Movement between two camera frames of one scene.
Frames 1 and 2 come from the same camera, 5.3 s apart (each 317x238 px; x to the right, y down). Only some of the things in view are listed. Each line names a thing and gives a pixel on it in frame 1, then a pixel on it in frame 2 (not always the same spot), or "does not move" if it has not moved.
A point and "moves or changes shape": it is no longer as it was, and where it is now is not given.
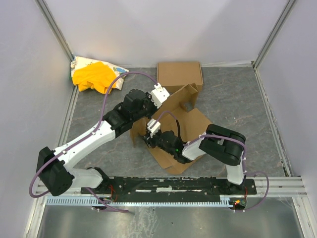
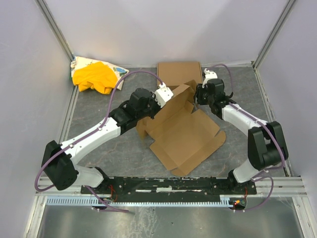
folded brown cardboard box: [172, 76] does not move
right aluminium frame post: [273, 33] does not move
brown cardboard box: [178, 115] moves or changes shape
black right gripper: [150, 140] to [200, 96]
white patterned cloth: [78, 62] does not move
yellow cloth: [97, 75] does not move
